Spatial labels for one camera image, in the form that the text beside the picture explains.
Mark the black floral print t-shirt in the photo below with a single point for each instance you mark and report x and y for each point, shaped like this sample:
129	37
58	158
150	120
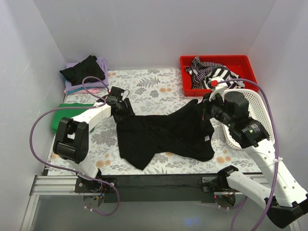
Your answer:
185	132

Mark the folded teal shirt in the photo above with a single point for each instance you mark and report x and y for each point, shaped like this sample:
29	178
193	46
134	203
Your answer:
69	87

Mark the white perforated plastic basket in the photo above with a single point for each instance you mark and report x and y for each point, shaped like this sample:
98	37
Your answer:
257	110

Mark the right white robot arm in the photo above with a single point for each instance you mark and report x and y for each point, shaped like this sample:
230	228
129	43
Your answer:
285	200

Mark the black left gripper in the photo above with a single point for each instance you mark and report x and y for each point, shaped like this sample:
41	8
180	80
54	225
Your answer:
127	109

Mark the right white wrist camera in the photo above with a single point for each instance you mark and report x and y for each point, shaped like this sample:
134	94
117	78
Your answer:
219	85

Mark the red plastic tray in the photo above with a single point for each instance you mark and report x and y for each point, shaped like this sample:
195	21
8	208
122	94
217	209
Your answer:
239	64

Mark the folded black shirt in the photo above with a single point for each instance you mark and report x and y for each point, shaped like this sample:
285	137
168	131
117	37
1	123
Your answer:
87	68

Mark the folded green shirt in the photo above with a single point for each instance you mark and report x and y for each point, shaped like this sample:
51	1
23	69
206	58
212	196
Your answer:
69	113

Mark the black white striped shirt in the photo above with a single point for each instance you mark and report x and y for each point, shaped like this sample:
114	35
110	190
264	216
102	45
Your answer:
202	72

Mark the folded pink shirt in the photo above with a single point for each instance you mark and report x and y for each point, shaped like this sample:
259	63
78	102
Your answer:
83	91

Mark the aluminium frame rail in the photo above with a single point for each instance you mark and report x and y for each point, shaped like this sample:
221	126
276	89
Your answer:
66	185

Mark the folded lavender shirt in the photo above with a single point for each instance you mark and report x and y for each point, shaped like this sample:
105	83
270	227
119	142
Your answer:
94	82

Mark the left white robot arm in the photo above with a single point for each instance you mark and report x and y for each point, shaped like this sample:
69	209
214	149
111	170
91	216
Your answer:
72	136

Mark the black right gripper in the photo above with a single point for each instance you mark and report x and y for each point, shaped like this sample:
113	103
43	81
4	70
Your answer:
207	106

